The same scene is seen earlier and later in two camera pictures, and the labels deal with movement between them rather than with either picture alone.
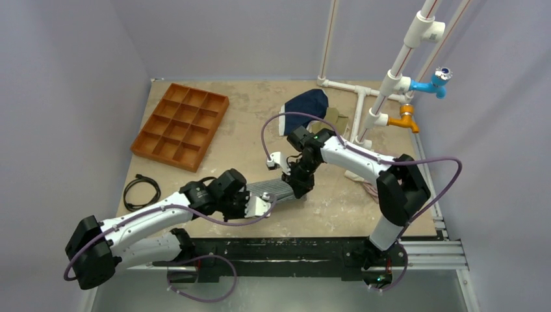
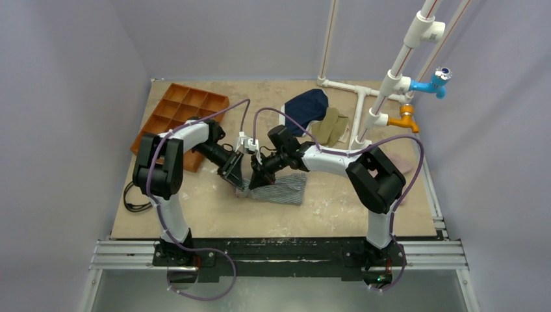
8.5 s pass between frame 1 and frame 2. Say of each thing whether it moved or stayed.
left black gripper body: moved
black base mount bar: stayed
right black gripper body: moved
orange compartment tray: stayed
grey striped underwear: stayed
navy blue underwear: stayed
